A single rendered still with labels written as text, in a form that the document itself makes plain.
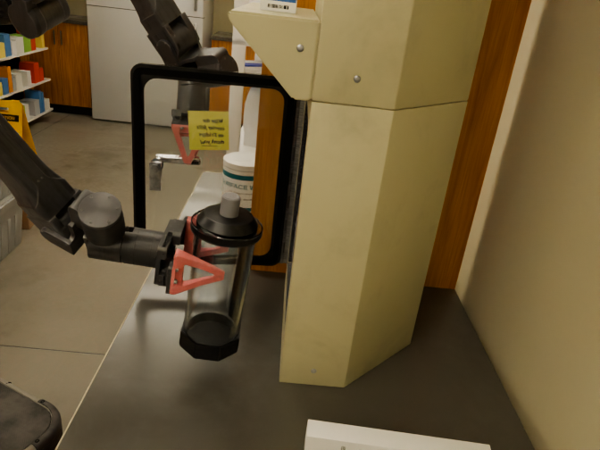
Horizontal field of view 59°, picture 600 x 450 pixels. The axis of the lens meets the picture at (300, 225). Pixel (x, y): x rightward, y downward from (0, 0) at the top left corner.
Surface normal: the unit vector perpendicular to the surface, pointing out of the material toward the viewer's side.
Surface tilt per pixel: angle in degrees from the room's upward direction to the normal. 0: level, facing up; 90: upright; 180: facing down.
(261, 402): 0
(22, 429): 0
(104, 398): 0
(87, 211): 36
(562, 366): 90
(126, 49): 90
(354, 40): 90
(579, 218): 90
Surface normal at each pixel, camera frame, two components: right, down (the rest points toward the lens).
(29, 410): 0.11, -0.91
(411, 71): 0.70, 0.36
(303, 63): 0.00, 0.41
